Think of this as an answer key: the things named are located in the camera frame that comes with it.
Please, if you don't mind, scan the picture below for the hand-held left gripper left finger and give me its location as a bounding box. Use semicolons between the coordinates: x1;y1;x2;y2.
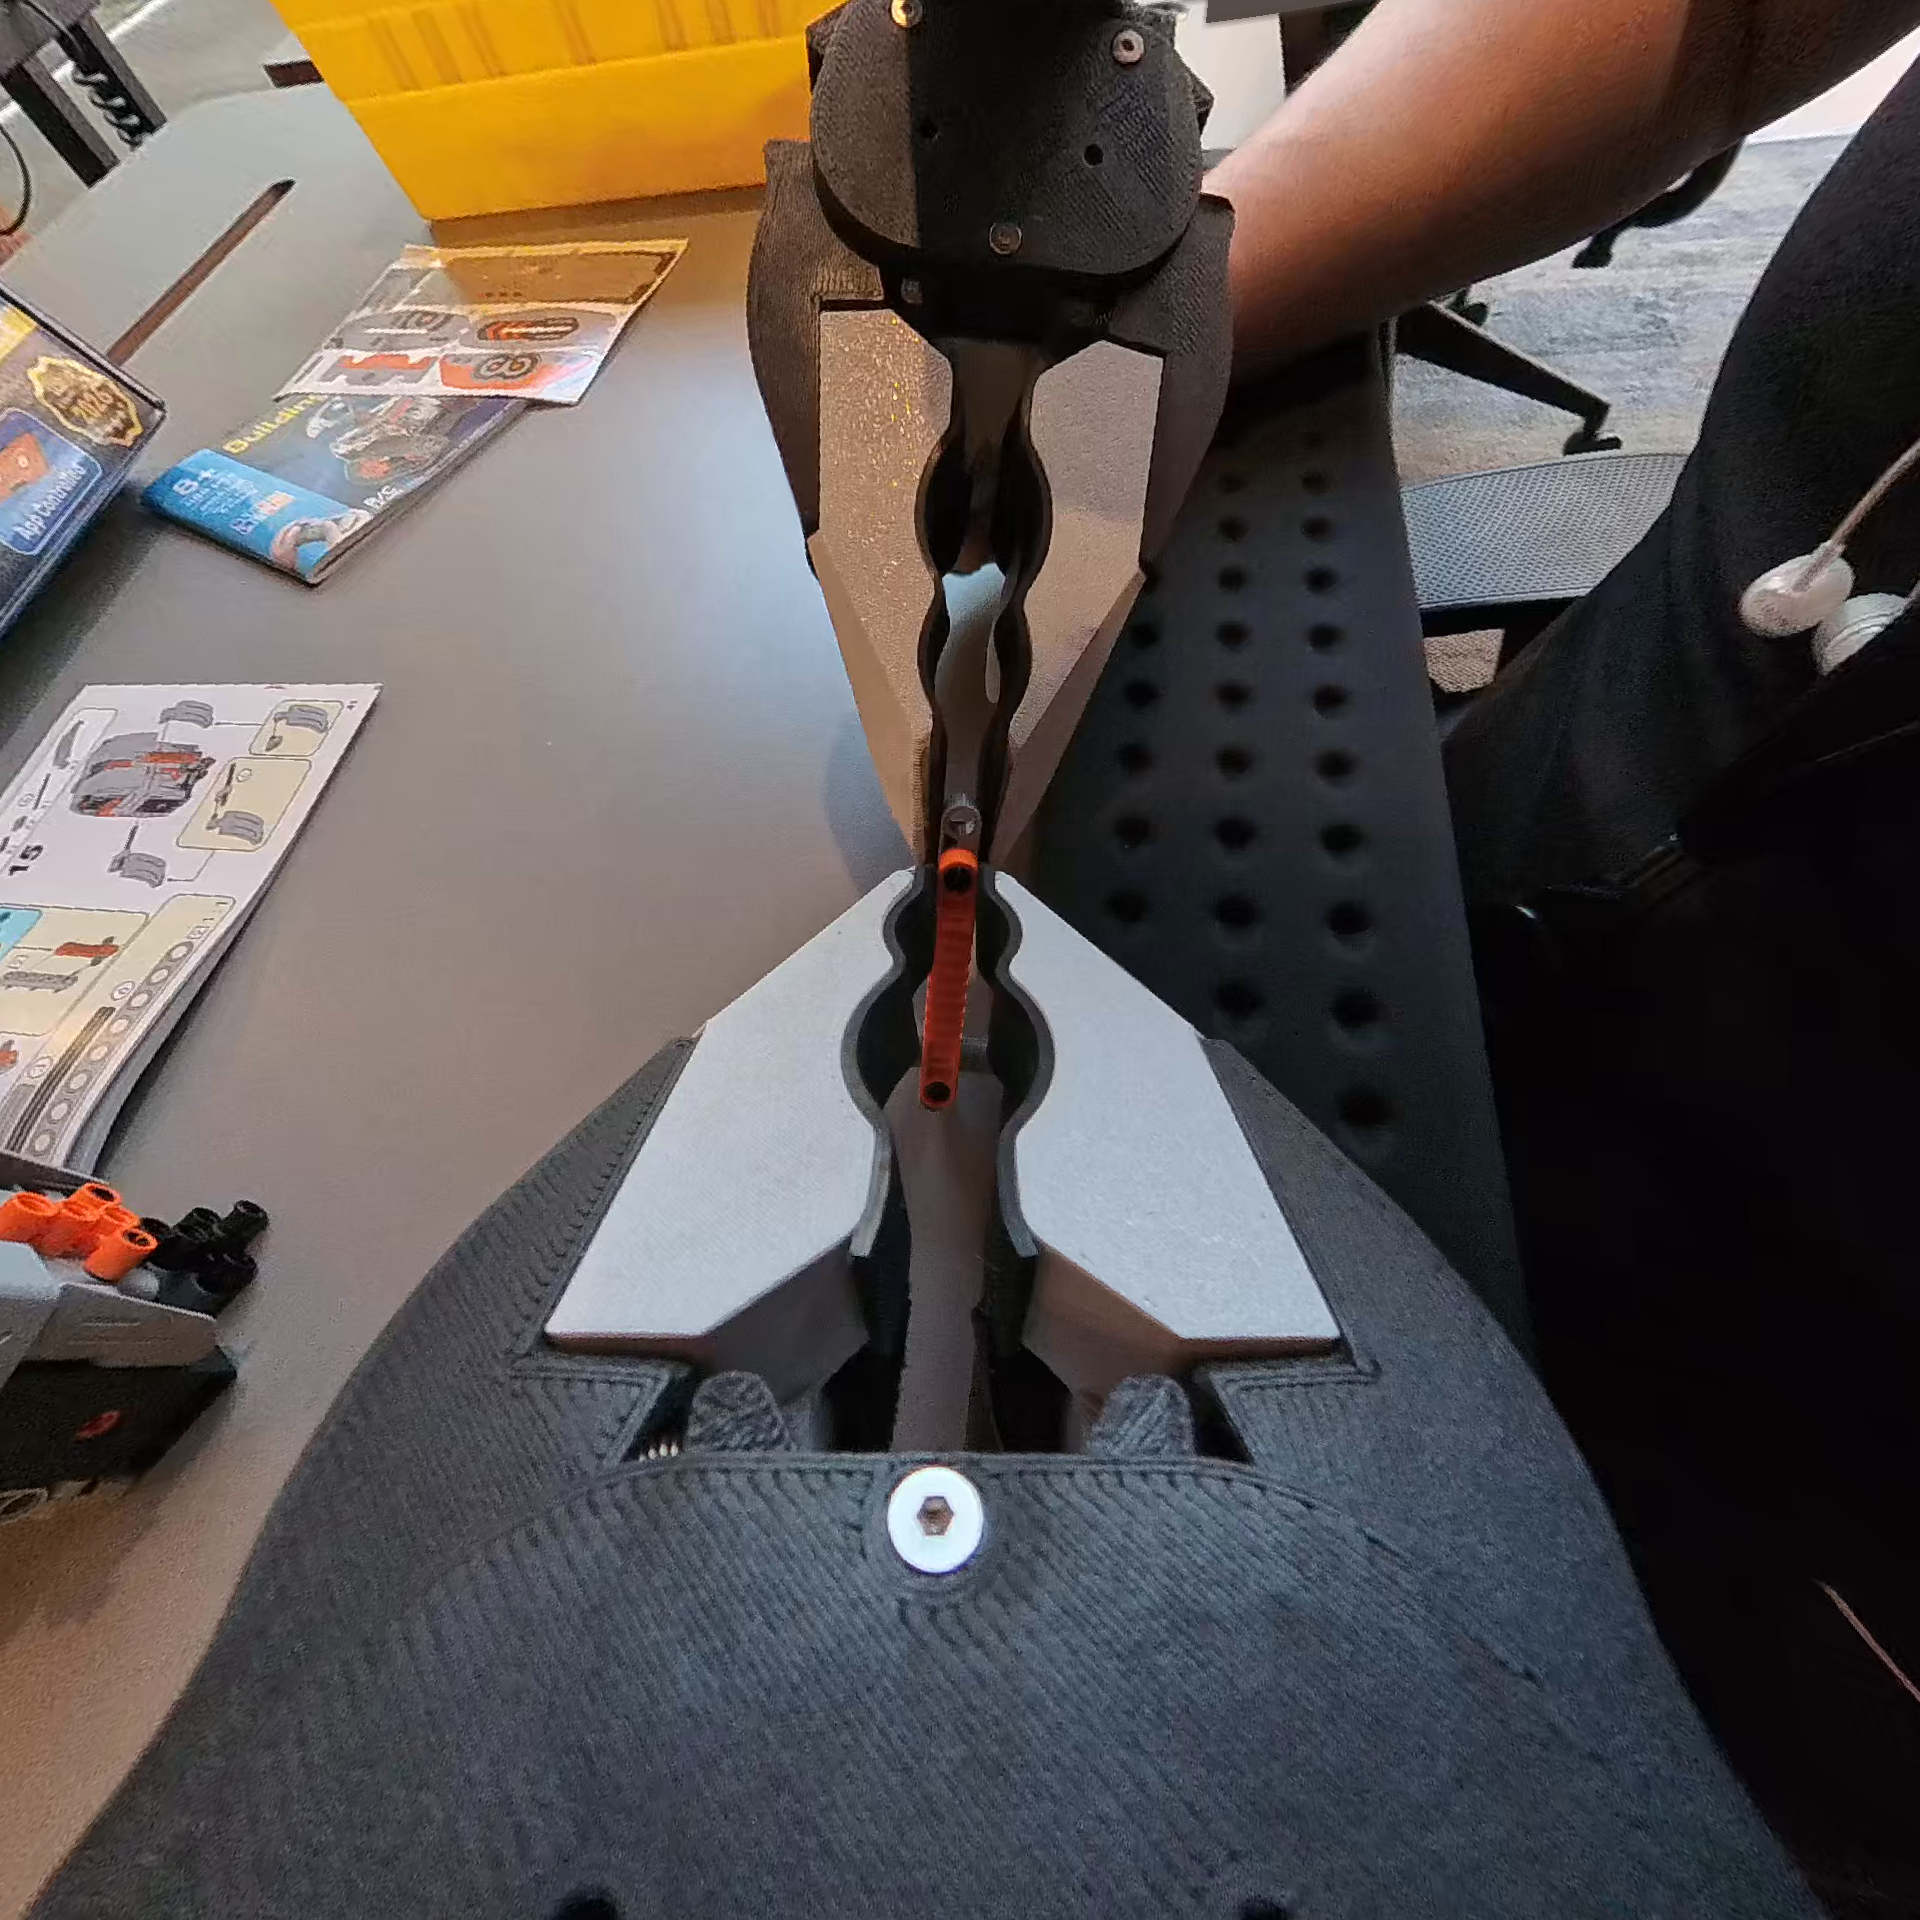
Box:
544;866;922;1407

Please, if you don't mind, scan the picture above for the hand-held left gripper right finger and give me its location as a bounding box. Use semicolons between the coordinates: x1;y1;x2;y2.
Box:
977;872;1343;1392

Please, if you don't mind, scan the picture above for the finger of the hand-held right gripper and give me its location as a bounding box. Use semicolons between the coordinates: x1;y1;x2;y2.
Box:
977;349;1168;875
806;303;965;866

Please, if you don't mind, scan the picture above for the grey beam with orange rack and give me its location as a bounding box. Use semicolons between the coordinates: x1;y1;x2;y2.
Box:
913;797;992;1115

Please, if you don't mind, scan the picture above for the grey building-block robot model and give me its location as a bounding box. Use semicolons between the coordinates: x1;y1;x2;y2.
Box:
0;1155;271;1527

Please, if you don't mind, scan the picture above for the person's right forearm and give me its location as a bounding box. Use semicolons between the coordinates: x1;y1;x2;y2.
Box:
1206;0;1920;380

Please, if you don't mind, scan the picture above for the orange and white sticker sheet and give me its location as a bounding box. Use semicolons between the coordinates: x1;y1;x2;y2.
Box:
276;238;690;410

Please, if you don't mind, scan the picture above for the yellow storage bin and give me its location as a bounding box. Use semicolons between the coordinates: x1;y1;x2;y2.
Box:
270;0;849;223

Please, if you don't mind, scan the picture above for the black mesh office chair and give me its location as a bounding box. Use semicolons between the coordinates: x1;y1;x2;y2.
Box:
1391;134;1760;710

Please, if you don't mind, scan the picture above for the dark printed leaflet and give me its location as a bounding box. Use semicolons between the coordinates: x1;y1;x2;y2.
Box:
141;394;529;588

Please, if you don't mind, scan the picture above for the person's black shirt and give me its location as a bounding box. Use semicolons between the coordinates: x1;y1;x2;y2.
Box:
1440;59;1920;1920

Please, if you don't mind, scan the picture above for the white instruction booklet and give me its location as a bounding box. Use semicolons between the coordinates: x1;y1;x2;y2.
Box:
0;682;384;1174

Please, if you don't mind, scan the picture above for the blue robot kit box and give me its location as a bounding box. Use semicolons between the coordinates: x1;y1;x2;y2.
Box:
0;285;169;639

